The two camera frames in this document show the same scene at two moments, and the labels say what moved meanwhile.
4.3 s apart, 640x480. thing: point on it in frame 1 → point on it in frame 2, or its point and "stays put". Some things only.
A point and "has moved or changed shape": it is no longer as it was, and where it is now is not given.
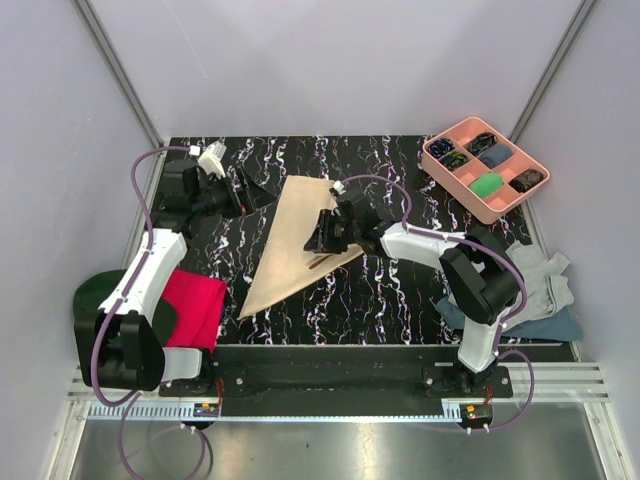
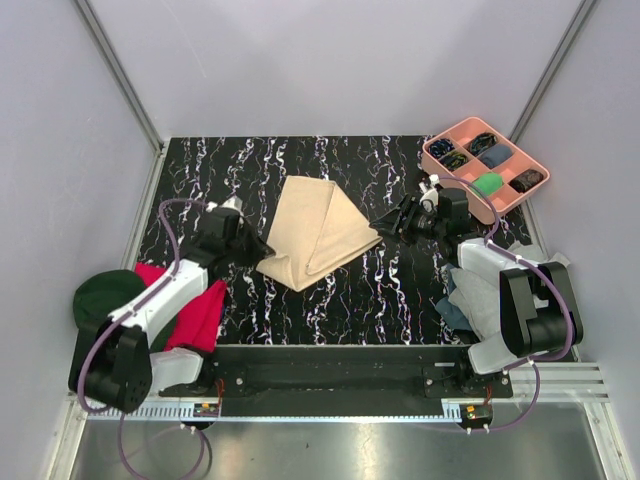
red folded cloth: [198, 301] stays put
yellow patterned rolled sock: [453, 159] stays put
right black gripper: [321, 237] → [388, 225]
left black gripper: [246, 201] → [261, 250]
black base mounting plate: [436, 369] stays put
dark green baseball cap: [91, 290] stays put
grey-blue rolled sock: [493, 155] stays put
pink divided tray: [480, 170] stays put
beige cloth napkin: [283, 278] has moved or changed shape
